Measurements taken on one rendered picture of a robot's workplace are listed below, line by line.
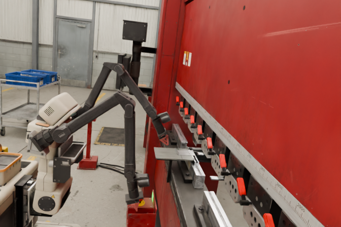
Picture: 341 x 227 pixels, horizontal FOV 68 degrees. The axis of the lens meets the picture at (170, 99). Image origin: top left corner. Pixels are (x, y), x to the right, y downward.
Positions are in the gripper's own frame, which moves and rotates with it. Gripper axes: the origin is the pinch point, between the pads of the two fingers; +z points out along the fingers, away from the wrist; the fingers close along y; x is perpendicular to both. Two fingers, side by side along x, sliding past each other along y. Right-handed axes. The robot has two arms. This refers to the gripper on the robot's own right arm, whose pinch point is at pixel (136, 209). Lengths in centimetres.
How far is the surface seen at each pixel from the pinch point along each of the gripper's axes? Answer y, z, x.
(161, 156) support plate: 20.7, -15.6, 29.0
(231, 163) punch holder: 45, -40, -39
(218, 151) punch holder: 45, -38, -22
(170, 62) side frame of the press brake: 50, -70, 120
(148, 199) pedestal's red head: 7.9, 4.0, 12.5
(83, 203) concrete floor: -61, 67, 121
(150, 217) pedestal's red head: 7.2, 3.6, -4.9
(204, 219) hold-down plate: 34.5, -2.0, -22.4
